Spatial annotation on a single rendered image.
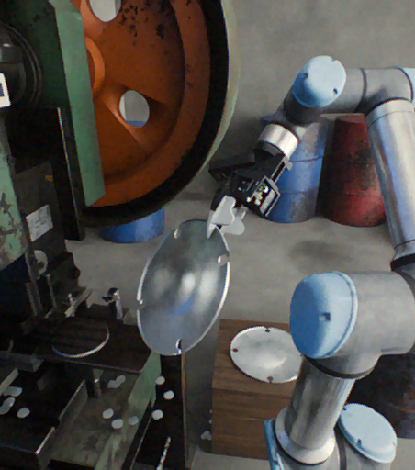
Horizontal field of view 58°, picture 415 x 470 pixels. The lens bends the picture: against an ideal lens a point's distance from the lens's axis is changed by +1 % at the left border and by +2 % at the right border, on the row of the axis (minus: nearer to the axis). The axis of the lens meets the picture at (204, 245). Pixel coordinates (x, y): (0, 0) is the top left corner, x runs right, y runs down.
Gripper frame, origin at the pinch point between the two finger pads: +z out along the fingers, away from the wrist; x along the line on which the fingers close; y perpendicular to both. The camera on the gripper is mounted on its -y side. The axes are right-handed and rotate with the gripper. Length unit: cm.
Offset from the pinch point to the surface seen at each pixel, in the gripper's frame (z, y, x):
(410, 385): 0, 24, 106
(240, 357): 25, -20, 72
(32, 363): 43.9, -19.2, -4.6
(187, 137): -19.2, -24.1, -0.4
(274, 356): 18, -12, 78
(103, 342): 32.6, -12.4, 3.3
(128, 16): -33, -38, -23
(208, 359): 40, -55, 107
